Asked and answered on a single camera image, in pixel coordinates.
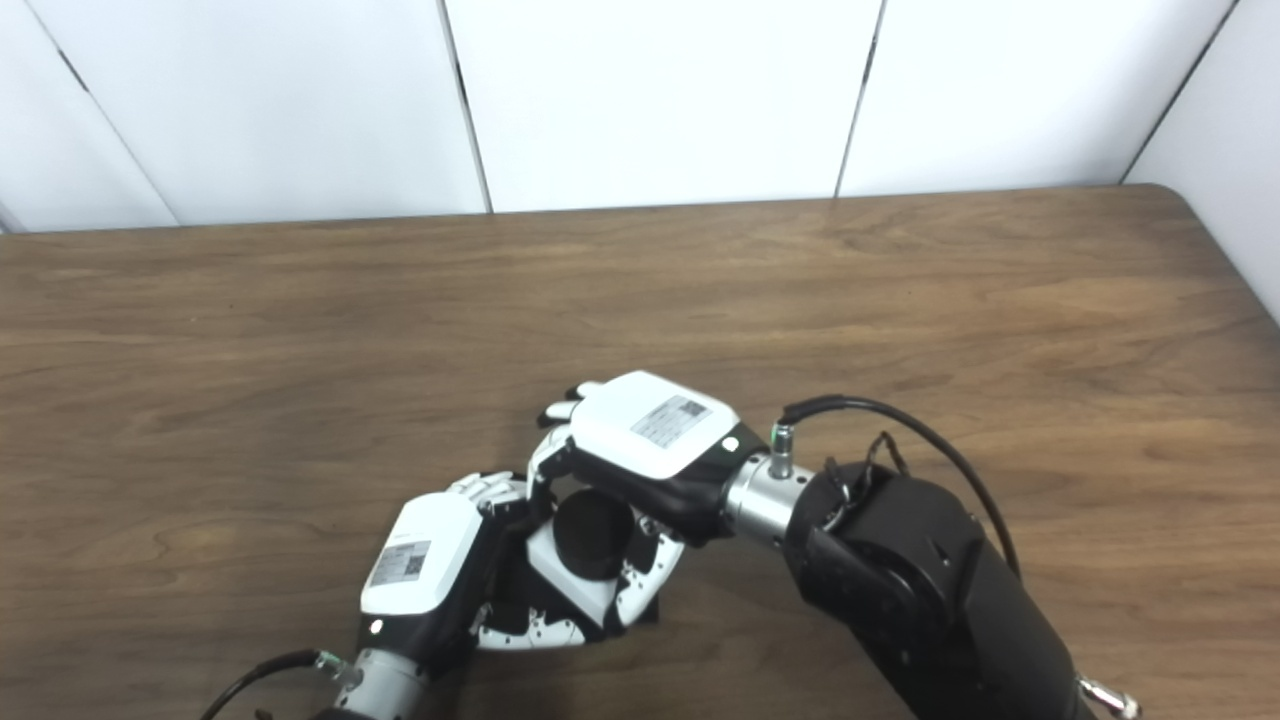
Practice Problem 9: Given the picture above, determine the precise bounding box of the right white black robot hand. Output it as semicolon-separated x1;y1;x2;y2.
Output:
537;370;742;632

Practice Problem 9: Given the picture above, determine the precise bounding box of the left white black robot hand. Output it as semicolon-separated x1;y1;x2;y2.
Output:
357;471;593;683

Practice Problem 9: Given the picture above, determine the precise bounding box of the black cylindrical peg square base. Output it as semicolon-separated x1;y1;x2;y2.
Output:
495;488;663;629

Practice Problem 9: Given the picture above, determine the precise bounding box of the white square piece round hole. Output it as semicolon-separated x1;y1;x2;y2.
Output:
526;515;627;629

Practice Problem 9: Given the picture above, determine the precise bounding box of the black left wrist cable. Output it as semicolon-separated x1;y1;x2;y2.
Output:
198;649;346;720

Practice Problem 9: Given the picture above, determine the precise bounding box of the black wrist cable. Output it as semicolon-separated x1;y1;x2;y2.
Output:
198;649;346;720
770;395;1022;581

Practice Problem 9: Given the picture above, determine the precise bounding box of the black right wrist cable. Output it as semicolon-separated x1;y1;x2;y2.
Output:
770;395;1022;581

